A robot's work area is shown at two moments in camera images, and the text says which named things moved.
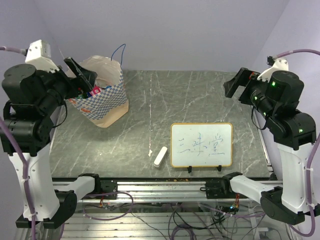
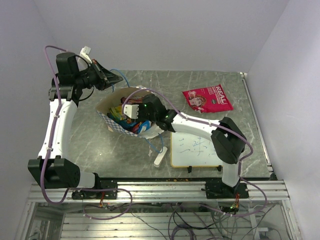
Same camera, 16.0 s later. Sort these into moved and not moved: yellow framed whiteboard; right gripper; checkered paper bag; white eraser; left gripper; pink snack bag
Moved: left gripper; right gripper; checkered paper bag; pink snack bag
Not moved: white eraser; yellow framed whiteboard
